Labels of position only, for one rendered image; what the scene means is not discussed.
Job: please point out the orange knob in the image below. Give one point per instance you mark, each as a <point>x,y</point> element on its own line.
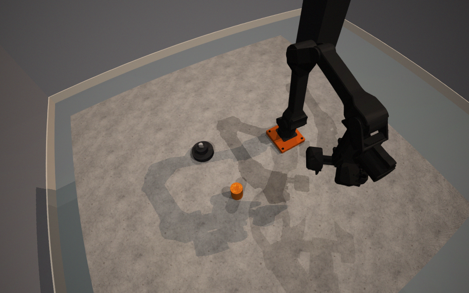
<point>236,191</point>

